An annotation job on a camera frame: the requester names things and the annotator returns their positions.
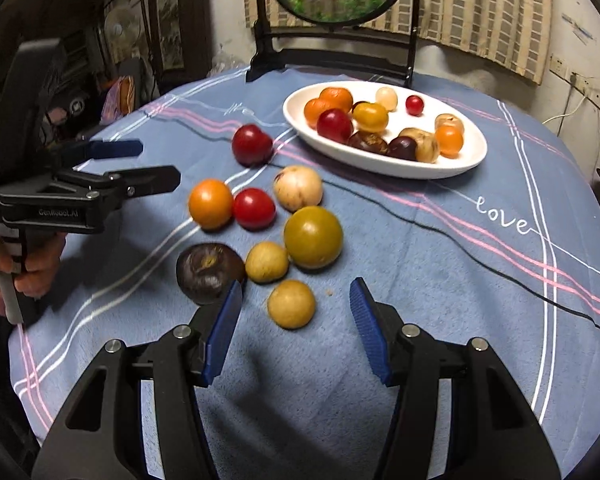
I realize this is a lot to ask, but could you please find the dark purple mangosteen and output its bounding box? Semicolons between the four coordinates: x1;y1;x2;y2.
175;243;247;306

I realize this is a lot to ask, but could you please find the small orange fruit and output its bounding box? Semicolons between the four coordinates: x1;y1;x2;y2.
188;179;234;231

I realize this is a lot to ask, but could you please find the small yellow longan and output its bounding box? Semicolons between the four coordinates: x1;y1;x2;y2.
268;280;316;330
245;240;289;284

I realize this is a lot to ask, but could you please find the olive green round fruit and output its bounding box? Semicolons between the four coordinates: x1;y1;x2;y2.
283;206;343;270

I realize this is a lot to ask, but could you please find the red cherry tomato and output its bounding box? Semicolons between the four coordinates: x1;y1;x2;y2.
405;94;425;117
233;188;276;231

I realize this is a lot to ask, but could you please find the dark red plum back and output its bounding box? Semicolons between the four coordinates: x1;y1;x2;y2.
232;124;273;166

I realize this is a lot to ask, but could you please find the dark red plum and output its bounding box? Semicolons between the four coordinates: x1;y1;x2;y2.
316;108;353;143
232;124;273;166

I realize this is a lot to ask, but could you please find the small dark plum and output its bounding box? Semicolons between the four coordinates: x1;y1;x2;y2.
387;136;417;162

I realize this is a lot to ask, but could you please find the brown mangosteen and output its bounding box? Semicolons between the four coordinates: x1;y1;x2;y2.
347;130;389;155

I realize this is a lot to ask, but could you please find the beige potato-like fruit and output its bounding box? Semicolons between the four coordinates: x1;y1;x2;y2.
399;128;440;164

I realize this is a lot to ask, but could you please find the large mandarin orange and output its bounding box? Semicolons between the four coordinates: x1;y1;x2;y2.
303;98;332;129
320;87;353;113

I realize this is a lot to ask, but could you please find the pale yellow round fruit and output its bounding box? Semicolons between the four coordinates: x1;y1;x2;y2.
375;87;399;113

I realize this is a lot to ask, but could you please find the small orange tomato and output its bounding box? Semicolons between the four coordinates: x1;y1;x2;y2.
434;124;464;158

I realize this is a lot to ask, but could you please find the yellow orange round fruit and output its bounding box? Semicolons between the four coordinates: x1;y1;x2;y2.
352;102;389;133

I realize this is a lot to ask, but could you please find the beige round fruit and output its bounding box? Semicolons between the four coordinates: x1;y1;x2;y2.
434;113;464;132

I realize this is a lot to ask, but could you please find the person's left hand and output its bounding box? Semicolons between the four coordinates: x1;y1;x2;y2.
0;233;67;318

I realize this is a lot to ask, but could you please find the white electric fan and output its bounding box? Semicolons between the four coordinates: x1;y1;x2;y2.
105;6;140;54

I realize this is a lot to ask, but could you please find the blue striped tablecloth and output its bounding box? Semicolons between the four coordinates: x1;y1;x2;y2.
9;70;600;479

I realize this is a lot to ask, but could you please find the dark framed painting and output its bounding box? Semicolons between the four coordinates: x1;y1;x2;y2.
148;0;212;94

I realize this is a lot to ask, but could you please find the white oval plate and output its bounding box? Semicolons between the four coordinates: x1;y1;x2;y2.
283;80;488;180

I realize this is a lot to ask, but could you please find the goldfish screen on black stand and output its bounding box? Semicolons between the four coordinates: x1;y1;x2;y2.
246;0;420;88

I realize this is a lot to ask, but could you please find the beige checked curtain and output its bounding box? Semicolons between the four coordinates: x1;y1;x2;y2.
244;0;552;84

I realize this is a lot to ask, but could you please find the wall power strip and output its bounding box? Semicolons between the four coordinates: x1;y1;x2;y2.
550;54;600;110

